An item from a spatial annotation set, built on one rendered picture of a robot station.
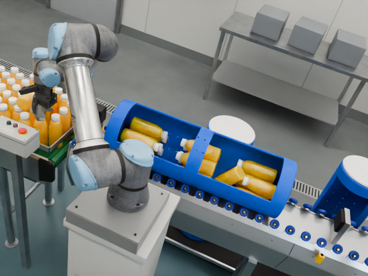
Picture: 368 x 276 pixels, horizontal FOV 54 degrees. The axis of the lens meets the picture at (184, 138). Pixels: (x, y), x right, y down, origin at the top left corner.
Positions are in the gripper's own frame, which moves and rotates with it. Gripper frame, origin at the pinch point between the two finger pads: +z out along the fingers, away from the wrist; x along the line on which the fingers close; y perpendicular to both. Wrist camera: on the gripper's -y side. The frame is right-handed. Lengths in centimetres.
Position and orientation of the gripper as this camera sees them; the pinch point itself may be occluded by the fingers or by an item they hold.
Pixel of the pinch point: (39, 115)
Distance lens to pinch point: 188.1
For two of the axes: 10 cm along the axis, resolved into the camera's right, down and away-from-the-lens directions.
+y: 9.3, 3.5, -1.3
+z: -2.1, 7.7, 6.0
